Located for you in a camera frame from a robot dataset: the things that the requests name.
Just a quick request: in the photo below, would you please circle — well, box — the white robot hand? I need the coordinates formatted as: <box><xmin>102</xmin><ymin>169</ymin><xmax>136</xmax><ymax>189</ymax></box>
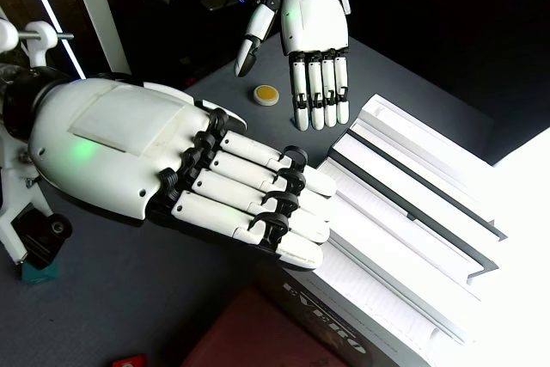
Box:
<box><xmin>27</xmin><ymin>76</ymin><xmax>339</xmax><ymax>273</ymax></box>
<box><xmin>234</xmin><ymin>0</ymin><xmax>352</xmax><ymax>132</ymax></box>

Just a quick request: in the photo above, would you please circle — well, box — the white FASHIONINDIA book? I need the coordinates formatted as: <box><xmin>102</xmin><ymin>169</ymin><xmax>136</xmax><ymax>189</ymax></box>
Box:
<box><xmin>348</xmin><ymin>92</ymin><xmax>509</xmax><ymax>237</ymax></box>

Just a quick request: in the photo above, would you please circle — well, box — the white box with black trim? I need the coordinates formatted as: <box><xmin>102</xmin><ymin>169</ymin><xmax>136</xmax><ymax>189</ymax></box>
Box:
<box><xmin>328</xmin><ymin>124</ymin><xmax>509</xmax><ymax>286</ymax></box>

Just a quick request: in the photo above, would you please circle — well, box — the black The Most Excellent book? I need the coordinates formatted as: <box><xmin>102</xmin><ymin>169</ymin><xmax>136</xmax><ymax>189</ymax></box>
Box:
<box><xmin>316</xmin><ymin>156</ymin><xmax>502</xmax><ymax>302</ymax></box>

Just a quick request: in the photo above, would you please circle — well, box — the dark red box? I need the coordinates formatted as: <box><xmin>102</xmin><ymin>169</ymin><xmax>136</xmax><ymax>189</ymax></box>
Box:
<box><xmin>180</xmin><ymin>284</ymin><xmax>345</xmax><ymax>367</ymax></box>

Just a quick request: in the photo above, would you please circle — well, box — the yellow button with white rim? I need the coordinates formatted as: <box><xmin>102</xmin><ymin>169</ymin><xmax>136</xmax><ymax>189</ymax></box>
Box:
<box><xmin>252</xmin><ymin>84</ymin><xmax>281</xmax><ymax>107</ymax></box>

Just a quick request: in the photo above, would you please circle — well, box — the black device with blue light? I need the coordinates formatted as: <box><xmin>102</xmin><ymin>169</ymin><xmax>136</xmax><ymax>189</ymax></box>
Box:
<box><xmin>200</xmin><ymin>0</ymin><xmax>251</xmax><ymax>14</ymax></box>

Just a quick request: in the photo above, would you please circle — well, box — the teal block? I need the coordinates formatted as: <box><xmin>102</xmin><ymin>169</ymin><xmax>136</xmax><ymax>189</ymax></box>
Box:
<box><xmin>20</xmin><ymin>254</ymin><xmax>62</xmax><ymax>286</ymax></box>

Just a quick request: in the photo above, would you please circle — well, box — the small red box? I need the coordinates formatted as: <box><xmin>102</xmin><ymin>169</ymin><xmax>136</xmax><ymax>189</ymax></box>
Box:
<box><xmin>110</xmin><ymin>352</ymin><xmax>150</xmax><ymax>367</ymax></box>

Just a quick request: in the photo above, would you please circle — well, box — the white post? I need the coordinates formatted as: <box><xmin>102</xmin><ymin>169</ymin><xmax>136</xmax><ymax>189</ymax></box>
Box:
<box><xmin>64</xmin><ymin>0</ymin><xmax>132</xmax><ymax>76</ymax></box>

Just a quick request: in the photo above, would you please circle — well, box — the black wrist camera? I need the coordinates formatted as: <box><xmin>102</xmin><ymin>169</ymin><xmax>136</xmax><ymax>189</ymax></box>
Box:
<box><xmin>11</xmin><ymin>207</ymin><xmax>73</xmax><ymax>272</ymax></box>

